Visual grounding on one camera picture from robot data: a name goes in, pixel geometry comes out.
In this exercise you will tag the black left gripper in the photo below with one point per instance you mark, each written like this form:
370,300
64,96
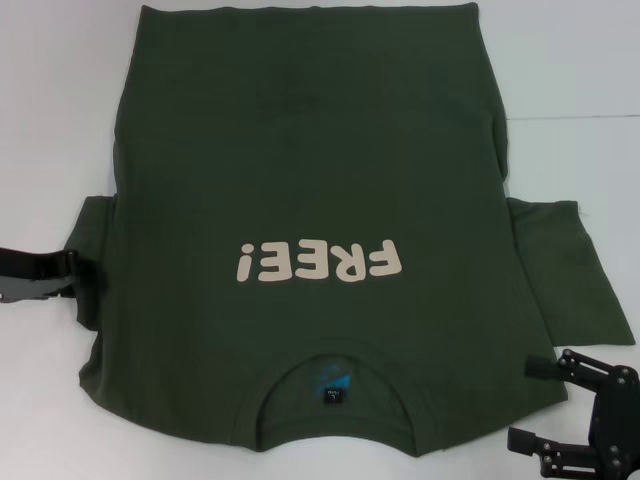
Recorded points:
20,270

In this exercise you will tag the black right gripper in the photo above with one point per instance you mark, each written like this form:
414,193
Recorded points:
615,430

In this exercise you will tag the dark green FREE! t-shirt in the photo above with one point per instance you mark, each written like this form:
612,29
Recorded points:
320,175

